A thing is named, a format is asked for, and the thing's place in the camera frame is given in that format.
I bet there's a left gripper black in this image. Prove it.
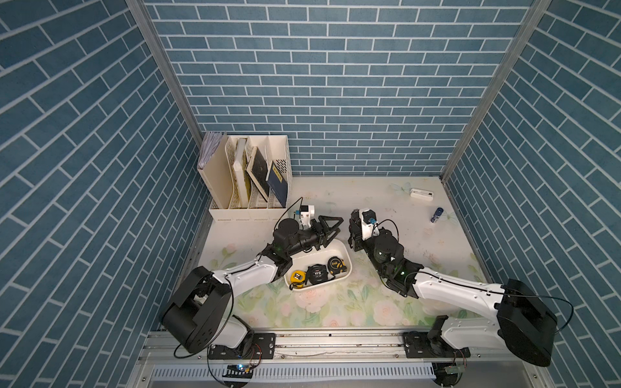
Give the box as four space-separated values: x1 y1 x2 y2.
283 217 341 258

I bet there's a black yellow tape measure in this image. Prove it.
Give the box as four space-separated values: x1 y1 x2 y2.
327 256 348 276

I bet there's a black square tape measure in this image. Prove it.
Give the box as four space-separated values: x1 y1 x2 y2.
307 264 329 286

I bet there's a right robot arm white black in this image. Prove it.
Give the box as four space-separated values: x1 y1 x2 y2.
349 209 558 367

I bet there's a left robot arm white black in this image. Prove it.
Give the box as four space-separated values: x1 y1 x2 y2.
159 216 344 357

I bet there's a white plastic storage box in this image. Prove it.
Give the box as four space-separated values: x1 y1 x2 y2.
285 239 353 292

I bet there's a dark blue book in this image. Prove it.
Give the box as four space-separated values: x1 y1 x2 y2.
266 162 289 208

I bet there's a white stapler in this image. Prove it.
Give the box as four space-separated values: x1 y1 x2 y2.
410 188 434 201

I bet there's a black book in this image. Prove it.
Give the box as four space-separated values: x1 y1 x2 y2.
246 146 270 201

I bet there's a beige desktop file organizer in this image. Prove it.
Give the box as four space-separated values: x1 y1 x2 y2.
197 132 293 221

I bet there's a white yellow book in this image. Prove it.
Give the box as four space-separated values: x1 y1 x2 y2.
232 137 252 208

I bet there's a paper stack in organizer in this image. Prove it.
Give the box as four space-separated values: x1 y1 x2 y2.
197 132 226 170

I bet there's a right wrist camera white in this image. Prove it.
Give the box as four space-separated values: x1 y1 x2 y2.
359 209 378 241

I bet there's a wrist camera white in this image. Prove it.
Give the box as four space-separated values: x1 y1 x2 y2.
359 209 378 241
299 205 315 230

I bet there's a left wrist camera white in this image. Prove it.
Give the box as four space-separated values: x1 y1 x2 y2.
299 205 315 230

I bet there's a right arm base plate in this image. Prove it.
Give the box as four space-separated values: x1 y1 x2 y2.
403 331 471 359

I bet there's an aluminium mounting rail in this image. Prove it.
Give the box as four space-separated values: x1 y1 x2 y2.
135 327 539 365

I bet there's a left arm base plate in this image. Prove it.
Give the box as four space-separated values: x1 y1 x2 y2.
208 332 277 361

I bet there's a white ventilated cable duct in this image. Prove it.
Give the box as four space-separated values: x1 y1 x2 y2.
150 362 436 383

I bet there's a left corner aluminium post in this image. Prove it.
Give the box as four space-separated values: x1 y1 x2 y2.
125 0 203 147

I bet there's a corner aluminium post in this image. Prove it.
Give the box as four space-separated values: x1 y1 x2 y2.
440 0 551 187
125 0 203 147

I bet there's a right corner aluminium post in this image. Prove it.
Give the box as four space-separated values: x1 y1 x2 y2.
440 0 551 187

